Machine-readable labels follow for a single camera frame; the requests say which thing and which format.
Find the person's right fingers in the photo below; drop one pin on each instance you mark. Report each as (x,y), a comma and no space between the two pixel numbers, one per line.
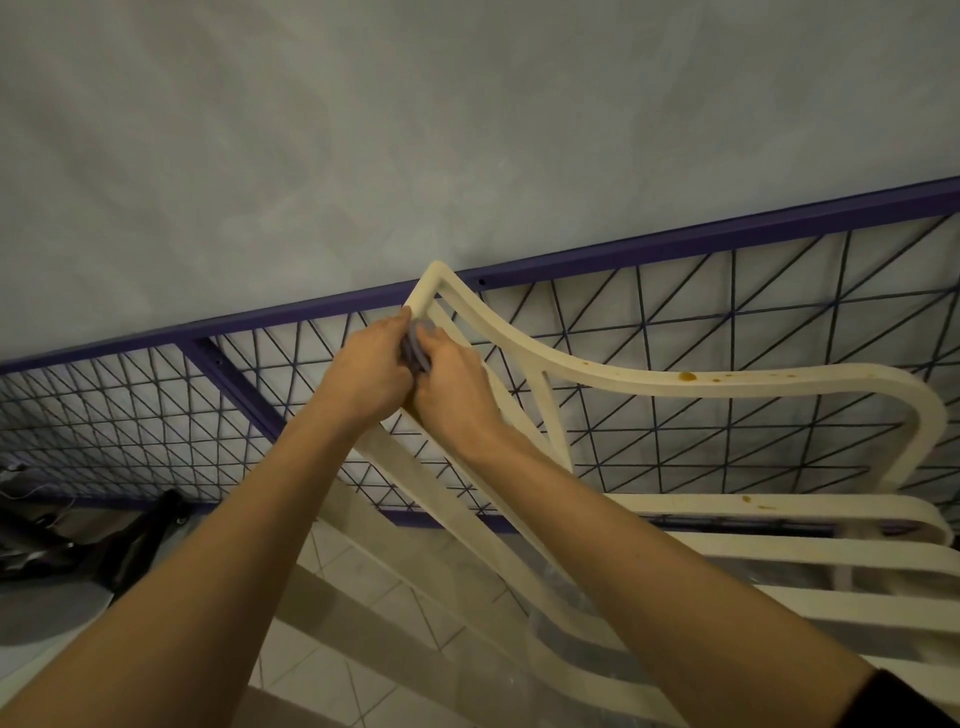
(436,345)

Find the purple metal mesh bed frame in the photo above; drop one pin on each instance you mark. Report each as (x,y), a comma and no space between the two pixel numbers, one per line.
(675,244)

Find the person's left fingers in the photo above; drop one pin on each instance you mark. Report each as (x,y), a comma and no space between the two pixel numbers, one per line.
(391,330)

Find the black sleeve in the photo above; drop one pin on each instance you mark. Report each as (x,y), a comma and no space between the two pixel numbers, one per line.
(904,705)

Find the person's right forearm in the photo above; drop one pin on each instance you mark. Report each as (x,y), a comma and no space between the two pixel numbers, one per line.
(660,585)

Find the grey cleaning cloth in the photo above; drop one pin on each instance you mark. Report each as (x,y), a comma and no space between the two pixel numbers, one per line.
(414,354)

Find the cream white slatted chair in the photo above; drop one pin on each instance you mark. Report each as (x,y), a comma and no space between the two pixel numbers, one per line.
(750,386)

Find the black folded stand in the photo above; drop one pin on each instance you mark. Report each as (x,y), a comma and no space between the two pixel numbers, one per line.
(139,536)

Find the person's right hand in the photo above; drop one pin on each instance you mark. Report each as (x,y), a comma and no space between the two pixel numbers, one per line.
(454,394)

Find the person's left hand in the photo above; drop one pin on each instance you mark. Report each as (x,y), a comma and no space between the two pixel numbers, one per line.
(367,375)

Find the person's left forearm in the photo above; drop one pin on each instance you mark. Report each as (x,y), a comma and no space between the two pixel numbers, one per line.
(187,577)

